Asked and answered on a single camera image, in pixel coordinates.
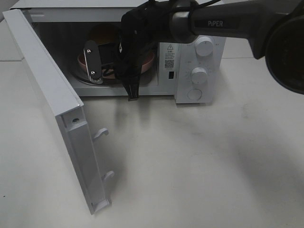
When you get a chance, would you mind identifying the white timer knob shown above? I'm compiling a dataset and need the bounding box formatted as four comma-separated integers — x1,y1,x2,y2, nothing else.
190,67,208,85

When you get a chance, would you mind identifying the white microwave door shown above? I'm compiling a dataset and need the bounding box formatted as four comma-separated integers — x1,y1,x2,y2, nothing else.
3,9,114,214

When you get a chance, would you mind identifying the burger with yellow cheese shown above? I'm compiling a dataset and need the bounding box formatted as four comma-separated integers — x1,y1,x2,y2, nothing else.
88,23,119,45

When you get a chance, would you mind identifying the pink plate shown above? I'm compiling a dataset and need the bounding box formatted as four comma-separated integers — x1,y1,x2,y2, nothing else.
77,51,155,79

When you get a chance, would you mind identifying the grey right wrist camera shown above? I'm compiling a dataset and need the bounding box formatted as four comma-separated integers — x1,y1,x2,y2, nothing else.
84,40,103,84

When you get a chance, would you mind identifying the glass microwave turntable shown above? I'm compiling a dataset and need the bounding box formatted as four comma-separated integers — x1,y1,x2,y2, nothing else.
71,68,157,87

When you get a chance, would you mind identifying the white microwave oven body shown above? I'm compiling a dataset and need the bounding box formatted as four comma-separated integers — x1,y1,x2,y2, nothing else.
5,0,226,104

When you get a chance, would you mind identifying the round white door button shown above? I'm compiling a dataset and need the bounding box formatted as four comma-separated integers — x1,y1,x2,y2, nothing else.
187,88,202,101

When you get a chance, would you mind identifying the white warning label sticker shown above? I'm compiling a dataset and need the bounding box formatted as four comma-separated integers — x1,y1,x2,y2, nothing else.
164,43,177,69

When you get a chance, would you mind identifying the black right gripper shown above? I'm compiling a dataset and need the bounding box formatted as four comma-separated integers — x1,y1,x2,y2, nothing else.
98,35,155,102

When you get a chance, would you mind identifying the upper white power knob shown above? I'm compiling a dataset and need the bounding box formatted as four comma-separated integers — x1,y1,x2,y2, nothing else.
194,36,214,57

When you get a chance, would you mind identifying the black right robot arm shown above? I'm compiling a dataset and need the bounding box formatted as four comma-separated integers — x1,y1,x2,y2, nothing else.
113,0,304,99

